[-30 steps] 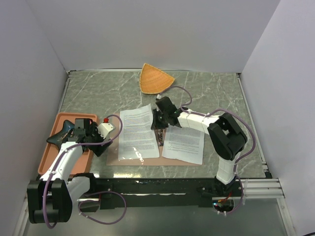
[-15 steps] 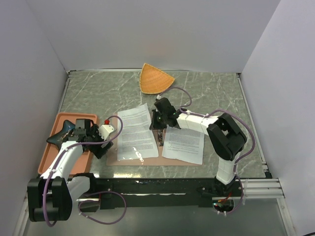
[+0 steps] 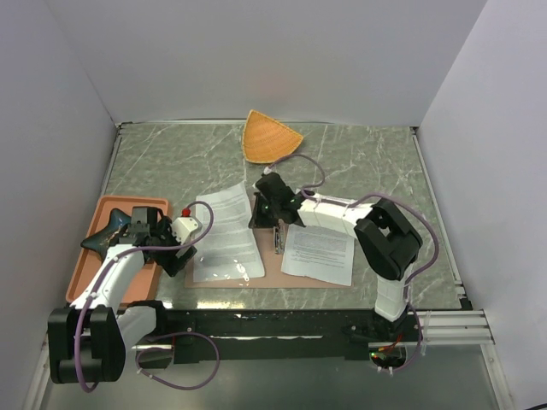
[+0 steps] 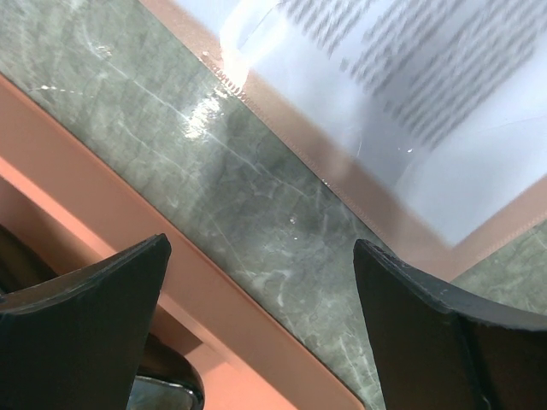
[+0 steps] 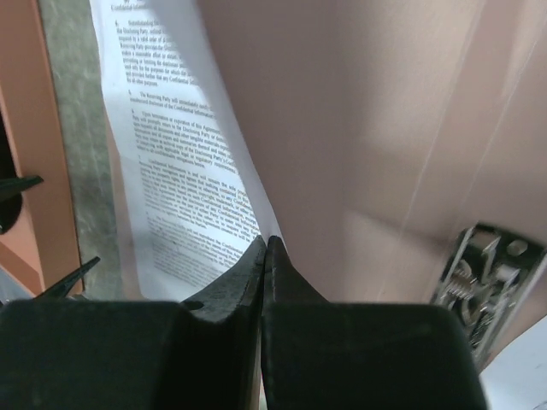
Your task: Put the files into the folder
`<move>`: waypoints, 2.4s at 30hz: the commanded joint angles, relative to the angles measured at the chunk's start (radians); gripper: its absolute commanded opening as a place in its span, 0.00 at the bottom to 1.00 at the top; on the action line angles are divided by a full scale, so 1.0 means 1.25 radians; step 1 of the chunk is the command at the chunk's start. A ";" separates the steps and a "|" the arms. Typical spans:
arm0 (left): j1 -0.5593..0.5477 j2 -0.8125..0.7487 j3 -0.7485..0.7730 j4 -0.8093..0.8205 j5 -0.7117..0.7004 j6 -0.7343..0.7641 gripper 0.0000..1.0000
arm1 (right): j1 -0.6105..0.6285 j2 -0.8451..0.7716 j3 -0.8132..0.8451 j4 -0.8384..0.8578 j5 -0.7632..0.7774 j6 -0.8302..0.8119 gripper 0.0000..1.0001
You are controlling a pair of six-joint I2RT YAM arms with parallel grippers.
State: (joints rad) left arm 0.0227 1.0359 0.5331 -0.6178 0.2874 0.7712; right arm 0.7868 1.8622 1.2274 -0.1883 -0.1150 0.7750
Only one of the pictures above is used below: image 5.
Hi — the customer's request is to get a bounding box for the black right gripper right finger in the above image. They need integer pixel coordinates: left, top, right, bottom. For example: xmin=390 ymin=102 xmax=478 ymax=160
xmin=262 ymin=237 xmax=487 ymax=409

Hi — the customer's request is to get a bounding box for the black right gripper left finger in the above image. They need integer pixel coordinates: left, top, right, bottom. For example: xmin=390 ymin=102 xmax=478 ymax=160
xmin=1 ymin=238 xmax=266 ymax=409

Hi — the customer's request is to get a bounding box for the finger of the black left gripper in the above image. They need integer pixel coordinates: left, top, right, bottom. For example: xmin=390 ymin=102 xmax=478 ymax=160
xmin=0 ymin=175 xmax=44 ymax=233
xmin=36 ymin=256 xmax=101 ymax=300

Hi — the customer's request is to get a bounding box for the white printed paper sheet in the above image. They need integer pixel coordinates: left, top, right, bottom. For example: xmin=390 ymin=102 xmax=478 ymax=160
xmin=91 ymin=1 xmax=280 ymax=301

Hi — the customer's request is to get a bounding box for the pink brown file folder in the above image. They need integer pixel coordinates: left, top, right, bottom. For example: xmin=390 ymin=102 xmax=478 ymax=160
xmin=199 ymin=1 xmax=546 ymax=302

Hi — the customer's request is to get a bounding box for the white printed paper stack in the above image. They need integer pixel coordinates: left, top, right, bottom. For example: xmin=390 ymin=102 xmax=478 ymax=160
xmin=480 ymin=319 xmax=547 ymax=410

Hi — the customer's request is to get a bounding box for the metal folder clip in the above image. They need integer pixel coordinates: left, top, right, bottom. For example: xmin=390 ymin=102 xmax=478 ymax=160
xmin=430 ymin=223 xmax=546 ymax=369

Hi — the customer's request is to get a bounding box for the salmon pink plastic tray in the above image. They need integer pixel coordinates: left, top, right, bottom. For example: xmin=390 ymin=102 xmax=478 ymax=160
xmin=1 ymin=1 xmax=80 ymax=295

